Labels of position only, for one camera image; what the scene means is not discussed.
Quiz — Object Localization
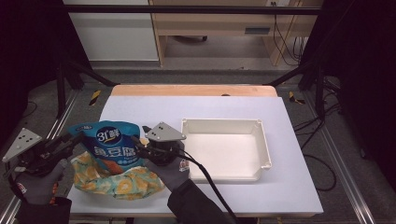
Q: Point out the yellow black tape strip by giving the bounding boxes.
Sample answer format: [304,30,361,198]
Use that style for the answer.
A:
[89,90,103,106]
[288,91,306,105]

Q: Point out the black floor cables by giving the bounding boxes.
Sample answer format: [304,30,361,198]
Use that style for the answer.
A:
[292,76,343,150]

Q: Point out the hanging black cables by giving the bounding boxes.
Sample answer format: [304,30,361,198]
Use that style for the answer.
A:
[271,2,308,67]

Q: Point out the black curtain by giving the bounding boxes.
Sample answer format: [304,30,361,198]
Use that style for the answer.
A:
[300,0,396,189]
[0,0,94,141]

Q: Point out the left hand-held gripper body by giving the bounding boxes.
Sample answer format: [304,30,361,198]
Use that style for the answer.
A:
[2,127,68,177]

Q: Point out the light wooden desk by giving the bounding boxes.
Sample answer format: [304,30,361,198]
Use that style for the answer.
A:
[148,0,323,67]

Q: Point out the black horizontal frame bar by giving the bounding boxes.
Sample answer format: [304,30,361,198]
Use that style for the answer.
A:
[64,4,322,16]

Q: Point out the aluminium rail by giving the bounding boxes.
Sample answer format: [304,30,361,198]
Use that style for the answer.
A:
[0,89,79,224]
[302,92,376,224]

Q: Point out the white table mat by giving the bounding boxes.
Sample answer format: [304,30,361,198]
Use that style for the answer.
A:
[66,95,324,217]

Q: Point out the white plastic tray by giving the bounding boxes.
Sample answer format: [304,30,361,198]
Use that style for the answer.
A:
[180,117,273,183]

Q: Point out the person's left hand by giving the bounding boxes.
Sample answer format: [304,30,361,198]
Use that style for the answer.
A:
[13,158,70,206]

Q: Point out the white cabinet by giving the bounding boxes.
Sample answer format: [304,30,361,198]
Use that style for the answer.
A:
[63,0,160,62]

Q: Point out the looped black floor cable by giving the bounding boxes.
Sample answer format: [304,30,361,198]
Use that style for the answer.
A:
[303,153,338,192]

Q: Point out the black metal stand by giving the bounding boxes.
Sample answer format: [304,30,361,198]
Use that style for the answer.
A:
[264,60,327,121]
[55,58,120,119]

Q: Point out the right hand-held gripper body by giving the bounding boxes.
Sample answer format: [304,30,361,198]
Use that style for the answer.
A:
[144,121,188,166]

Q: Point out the green floral cloth bag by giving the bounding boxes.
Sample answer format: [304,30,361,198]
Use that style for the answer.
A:
[70,150,166,201]

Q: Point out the person's right hand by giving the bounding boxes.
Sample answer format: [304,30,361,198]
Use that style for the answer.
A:
[144,154,192,192]

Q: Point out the thin black floor cable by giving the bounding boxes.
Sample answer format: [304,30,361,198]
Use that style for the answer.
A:
[18,100,39,121]

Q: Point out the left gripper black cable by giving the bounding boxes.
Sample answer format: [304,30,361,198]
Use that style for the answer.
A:
[5,166,23,202]

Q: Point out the blue snack packet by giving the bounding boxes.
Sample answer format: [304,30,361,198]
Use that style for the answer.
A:
[67,119,147,175]

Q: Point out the wooden table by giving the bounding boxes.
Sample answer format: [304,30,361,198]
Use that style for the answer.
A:
[110,84,278,97]

